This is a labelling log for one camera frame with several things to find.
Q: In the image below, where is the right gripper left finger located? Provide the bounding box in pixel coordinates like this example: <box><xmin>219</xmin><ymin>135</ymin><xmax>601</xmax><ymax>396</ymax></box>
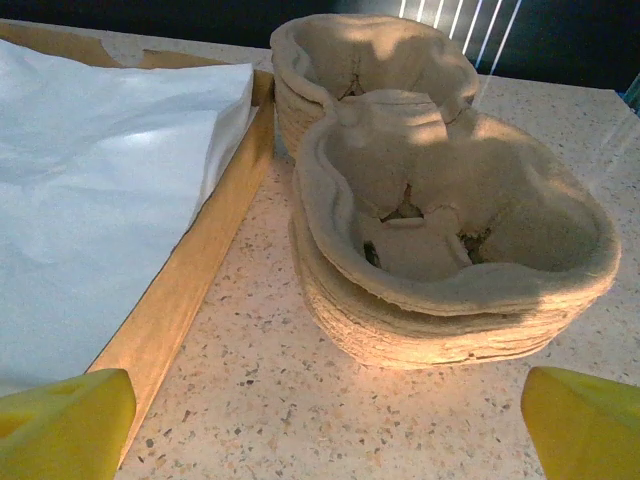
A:
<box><xmin>0</xmin><ymin>368</ymin><xmax>137</xmax><ymax>480</ymax></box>

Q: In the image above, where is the brown pulp cup carrier stack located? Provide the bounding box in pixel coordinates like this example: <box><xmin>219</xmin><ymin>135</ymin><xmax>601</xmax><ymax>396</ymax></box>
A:
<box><xmin>269</xmin><ymin>13</ymin><xmax>623</xmax><ymax>371</ymax></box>

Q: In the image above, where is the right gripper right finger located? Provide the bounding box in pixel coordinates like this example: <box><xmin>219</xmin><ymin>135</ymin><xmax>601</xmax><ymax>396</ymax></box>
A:
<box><xmin>520</xmin><ymin>366</ymin><xmax>640</xmax><ymax>480</ymax></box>

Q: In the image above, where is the white paper napkin stack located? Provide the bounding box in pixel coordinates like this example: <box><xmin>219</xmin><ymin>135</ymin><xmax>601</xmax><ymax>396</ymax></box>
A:
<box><xmin>0</xmin><ymin>38</ymin><xmax>257</xmax><ymax>396</ymax></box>

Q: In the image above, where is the wooden tray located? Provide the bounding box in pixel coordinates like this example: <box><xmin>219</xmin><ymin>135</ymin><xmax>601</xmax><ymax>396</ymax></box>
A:
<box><xmin>0</xmin><ymin>19</ymin><xmax>276</xmax><ymax>469</ymax></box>

